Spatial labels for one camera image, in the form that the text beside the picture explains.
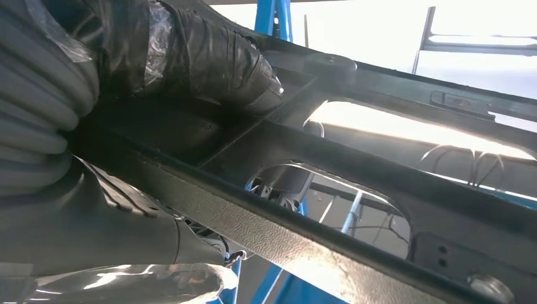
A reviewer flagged blue metal shelf rack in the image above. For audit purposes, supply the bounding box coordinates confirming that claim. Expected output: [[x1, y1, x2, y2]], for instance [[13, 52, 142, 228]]
[[208, 0, 537, 304]]

